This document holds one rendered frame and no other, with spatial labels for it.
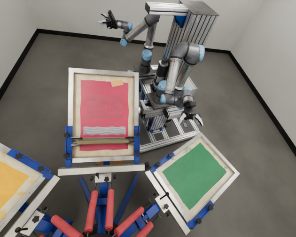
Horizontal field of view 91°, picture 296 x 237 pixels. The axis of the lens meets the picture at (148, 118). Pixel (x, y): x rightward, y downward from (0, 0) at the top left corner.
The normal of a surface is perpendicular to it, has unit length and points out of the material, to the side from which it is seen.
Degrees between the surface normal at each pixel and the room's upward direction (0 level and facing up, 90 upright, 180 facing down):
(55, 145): 0
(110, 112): 32
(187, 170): 0
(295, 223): 0
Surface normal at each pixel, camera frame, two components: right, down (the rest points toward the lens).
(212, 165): 0.17, -0.55
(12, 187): 0.62, -0.24
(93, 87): 0.20, -0.02
